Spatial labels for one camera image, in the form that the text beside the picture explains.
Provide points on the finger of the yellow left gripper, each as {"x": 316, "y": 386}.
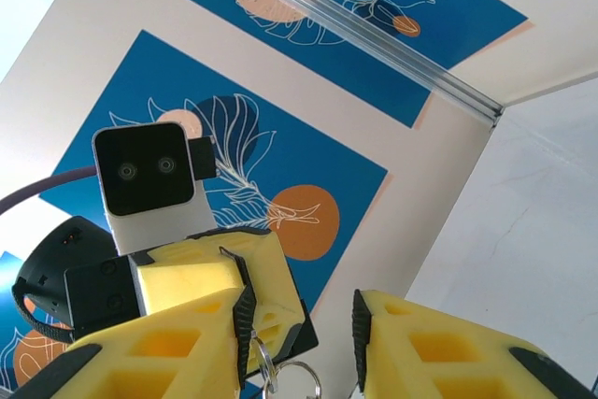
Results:
{"x": 275, "y": 277}
{"x": 187, "y": 282}

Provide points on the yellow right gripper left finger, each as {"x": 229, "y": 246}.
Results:
{"x": 140, "y": 361}

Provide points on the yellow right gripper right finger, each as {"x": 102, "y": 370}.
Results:
{"x": 444, "y": 357}

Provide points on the blue poster with orange circle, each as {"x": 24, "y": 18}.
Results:
{"x": 163, "y": 76}

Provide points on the blue poster with white flower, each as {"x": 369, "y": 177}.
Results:
{"x": 467, "y": 11}

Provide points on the blue floral wall poster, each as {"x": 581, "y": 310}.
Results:
{"x": 355, "y": 69}
{"x": 28, "y": 357}

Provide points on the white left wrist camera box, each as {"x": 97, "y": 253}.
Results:
{"x": 145, "y": 170}

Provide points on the aluminium corner post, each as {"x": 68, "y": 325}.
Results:
{"x": 374, "y": 41}

